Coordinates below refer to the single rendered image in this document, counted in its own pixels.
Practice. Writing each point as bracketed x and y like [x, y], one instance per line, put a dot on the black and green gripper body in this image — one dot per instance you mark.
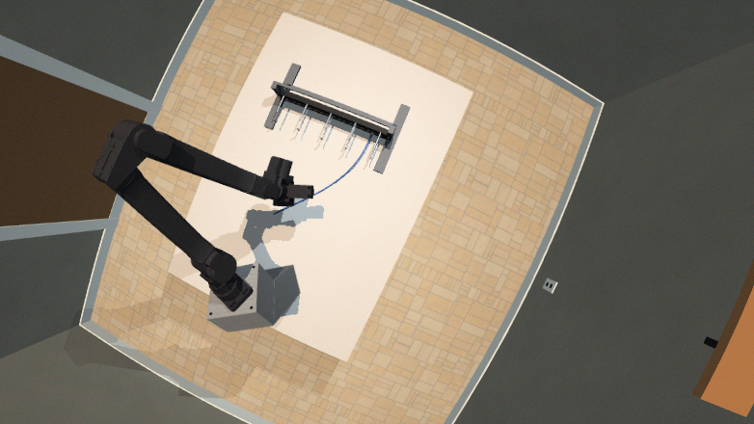
[284, 203]

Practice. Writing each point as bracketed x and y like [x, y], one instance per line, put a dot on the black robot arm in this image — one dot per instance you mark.
[132, 142]

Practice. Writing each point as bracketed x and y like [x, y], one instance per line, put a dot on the grey patch panel rack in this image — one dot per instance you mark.
[283, 90]

